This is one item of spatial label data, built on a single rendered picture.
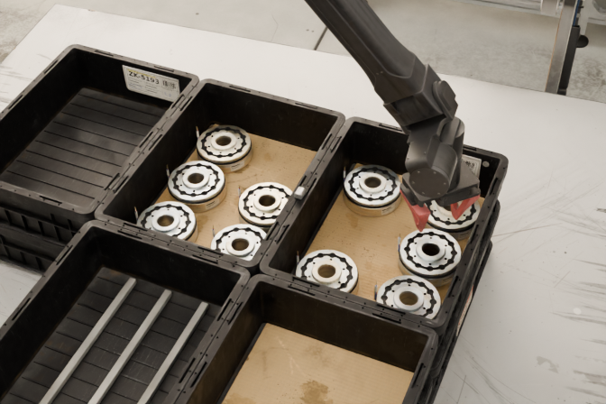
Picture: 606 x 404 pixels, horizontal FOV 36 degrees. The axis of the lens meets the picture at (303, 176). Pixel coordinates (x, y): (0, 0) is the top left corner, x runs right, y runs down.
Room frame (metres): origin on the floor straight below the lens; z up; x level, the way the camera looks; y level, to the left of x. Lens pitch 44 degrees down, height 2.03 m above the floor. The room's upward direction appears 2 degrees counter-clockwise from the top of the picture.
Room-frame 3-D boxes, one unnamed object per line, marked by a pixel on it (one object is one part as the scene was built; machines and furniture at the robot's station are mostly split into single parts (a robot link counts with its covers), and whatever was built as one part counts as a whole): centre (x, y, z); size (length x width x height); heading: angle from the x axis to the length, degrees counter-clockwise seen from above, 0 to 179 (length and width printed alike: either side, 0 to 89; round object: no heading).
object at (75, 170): (1.29, 0.40, 0.87); 0.40 x 0.30 x 0.11; 155
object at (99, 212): (1.17, 0.13, 0.92); 0.40 x 0.30 x 0.02; 155
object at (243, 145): (1.30, 0.15, 0.86); 0.10 x 0.10 x 0.01
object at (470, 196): (1.01, -0.23, 0.99); 0.07 x 0.07 x 0.09; 21
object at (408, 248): (1.01, -0.21, 0.86); 0.10 x 0.10 x 0.01
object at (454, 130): (1.00, -0.21, 1.12); 0.07 x 0.06 x 0.07; 160
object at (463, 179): (1.00, -0.21, 1.06); 0.10 x 0.07 x 0.07; 111
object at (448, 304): (1.04, -0.14, 0.92); 0.40 x 0.30 x 0.02; 155
